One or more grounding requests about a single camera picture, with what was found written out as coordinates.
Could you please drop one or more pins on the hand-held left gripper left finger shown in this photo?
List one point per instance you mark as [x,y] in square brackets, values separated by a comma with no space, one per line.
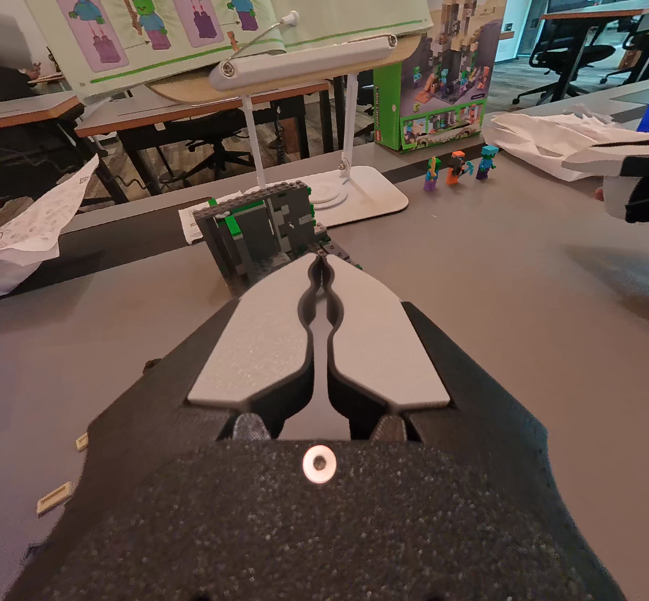
[248,352]

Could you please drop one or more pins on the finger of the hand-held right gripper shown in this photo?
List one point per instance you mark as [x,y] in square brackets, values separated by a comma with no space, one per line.
[603,159]
[616,197]

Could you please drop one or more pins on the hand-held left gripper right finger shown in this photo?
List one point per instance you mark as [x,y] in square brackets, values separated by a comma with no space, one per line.
[390,352]

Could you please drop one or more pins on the grey desk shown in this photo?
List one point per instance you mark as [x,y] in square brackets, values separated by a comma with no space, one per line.
[481,281]

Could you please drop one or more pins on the wooden office desk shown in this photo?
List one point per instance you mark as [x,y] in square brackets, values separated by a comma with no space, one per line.
[152,114]

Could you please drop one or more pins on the grey toy rock structure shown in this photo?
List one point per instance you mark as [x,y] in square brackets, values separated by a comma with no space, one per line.
[253,235]

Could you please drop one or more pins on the small printed paper sheet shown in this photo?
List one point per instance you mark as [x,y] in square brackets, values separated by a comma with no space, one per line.
[190,223]

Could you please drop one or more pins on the black mesh office chair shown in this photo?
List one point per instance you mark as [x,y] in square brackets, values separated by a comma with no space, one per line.
[568,17]

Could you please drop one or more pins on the orange toy figure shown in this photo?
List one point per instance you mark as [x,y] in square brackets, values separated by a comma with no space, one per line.
[456,170]

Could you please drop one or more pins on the wooden office table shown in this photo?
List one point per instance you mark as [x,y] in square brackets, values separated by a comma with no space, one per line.
[593,11]
[35,109]

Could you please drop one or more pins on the green toy figure purple legs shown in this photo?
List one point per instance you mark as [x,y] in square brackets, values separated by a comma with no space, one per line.
[432,175]

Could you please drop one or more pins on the toy set cardboard box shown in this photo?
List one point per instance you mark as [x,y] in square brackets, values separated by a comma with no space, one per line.
[456,53]

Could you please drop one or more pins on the scattered small toy bricks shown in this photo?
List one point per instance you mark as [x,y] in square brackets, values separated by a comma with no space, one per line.
[54,498]

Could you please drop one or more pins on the white printed paper bag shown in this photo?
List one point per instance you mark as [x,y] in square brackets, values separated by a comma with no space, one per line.
[35,220]

